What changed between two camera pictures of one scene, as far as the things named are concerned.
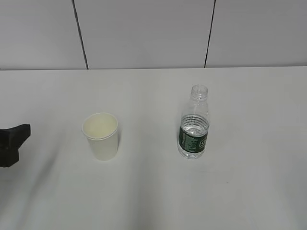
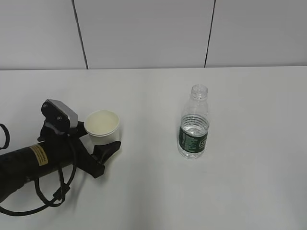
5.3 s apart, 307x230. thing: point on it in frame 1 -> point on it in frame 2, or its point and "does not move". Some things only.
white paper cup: x=101 y=130 does not move
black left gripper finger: x=10 y=140 -> x=91 y=164
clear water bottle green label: x=194 y=124 does not move
